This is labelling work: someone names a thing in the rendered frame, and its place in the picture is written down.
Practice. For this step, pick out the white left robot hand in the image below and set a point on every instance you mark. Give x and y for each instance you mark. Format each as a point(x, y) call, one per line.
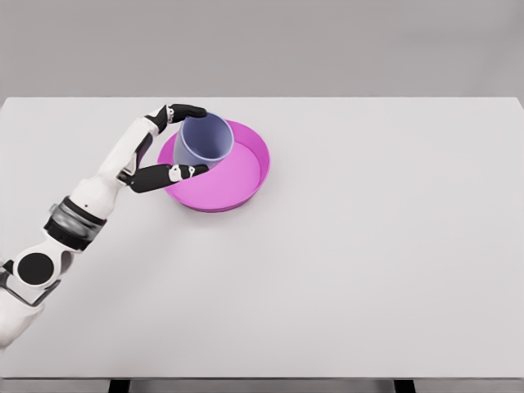
point(127, 149)

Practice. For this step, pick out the lavender blue cup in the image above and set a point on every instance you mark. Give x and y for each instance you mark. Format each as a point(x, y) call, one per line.
point(202, 141)

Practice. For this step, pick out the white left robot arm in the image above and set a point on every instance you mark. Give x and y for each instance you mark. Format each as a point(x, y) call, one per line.
point(88, 200)

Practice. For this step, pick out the magenta pink plate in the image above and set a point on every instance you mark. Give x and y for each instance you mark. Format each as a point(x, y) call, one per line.
point(233, 180)

